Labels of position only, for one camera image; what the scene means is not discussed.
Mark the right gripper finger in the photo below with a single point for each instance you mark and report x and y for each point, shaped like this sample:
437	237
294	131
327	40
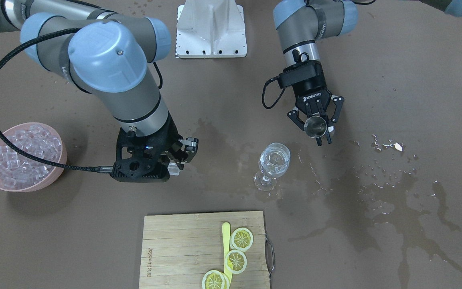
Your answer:
190	148
165	161

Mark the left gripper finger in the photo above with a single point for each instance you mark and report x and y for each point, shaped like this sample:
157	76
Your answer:
293	115
338	101

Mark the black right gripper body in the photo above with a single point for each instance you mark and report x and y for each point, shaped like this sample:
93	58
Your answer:
172	137

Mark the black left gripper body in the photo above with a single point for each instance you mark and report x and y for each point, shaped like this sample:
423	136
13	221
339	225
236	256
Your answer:
313	90

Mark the clear ice cube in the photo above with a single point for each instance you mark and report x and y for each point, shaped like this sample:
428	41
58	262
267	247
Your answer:
173	169

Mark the steel jigger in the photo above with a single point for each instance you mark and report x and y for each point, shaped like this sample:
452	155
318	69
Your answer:
316	127

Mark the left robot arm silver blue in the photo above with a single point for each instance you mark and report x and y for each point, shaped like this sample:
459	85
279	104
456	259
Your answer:
300	25

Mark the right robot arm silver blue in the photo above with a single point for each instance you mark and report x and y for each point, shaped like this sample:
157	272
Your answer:
105	54

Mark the clear wine glass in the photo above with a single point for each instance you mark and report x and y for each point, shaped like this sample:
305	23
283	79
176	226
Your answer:
273	163

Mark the pink bowl of ice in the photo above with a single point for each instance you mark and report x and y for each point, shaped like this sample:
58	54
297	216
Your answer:
21	174

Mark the yellow plastic knife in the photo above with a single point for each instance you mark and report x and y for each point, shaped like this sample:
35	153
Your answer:
226	234

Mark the bamboo cutting board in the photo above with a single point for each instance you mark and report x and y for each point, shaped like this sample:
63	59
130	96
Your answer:
178	249

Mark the far lemon slice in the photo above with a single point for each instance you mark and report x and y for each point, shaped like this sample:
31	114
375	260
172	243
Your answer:
214	279

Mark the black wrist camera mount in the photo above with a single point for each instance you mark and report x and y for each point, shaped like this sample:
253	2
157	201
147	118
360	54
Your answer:
131	165

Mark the lemon slice near handle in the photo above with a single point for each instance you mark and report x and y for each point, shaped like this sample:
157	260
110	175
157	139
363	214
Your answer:
241	239

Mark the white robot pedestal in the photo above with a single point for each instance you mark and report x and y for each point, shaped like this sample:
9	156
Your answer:
210	29

